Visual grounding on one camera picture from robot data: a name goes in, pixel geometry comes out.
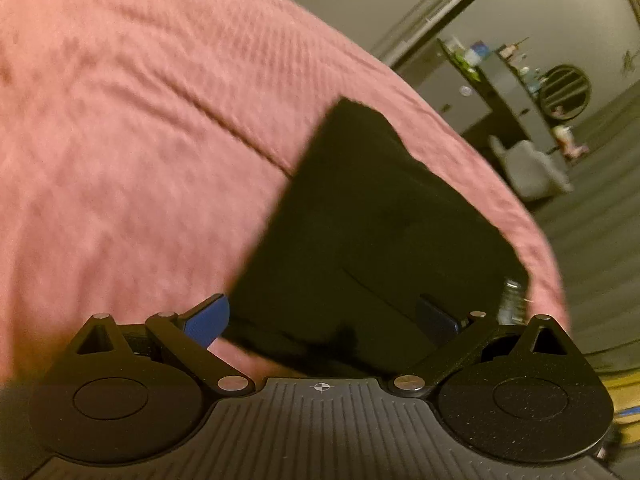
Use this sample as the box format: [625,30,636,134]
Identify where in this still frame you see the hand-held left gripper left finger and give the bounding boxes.
[70,294,257,397]

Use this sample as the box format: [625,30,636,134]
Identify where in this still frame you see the pink ribbed blanket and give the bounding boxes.
[0,0,574,392]

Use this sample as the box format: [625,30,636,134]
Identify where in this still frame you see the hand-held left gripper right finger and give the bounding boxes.
[386,294,576,398]

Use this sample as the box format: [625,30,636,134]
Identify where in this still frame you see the round black-framed mirror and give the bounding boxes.
[537,64,592,122]

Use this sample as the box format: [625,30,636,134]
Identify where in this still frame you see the white padded chair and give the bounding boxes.
[489,135,574,201]

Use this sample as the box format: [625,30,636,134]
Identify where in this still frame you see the grey cabinet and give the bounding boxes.
[395,40,501,147]

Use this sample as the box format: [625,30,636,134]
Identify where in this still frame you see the pink plush toy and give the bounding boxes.
[552,124,589,162]

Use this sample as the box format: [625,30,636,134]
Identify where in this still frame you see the black pants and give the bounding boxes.
[220,97,531,378]

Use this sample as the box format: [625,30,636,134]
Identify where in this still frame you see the white tall column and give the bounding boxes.
[372,0,490,68]

